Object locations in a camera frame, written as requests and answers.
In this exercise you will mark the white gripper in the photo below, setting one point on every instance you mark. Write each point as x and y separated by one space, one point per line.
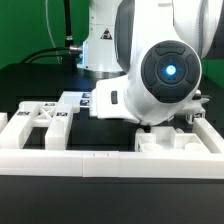
107 100

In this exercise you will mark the white chair seat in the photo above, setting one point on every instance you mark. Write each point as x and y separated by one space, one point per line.
168 139

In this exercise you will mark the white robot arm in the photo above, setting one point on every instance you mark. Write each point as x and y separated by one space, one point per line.
147 54

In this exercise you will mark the white sheet with markers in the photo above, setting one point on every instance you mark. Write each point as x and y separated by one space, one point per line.
77 100

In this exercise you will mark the white U-shaped obstacle fence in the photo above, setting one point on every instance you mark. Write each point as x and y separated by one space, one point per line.
119 164

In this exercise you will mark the white chair back frame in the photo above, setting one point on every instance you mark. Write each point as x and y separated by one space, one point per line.
55 117

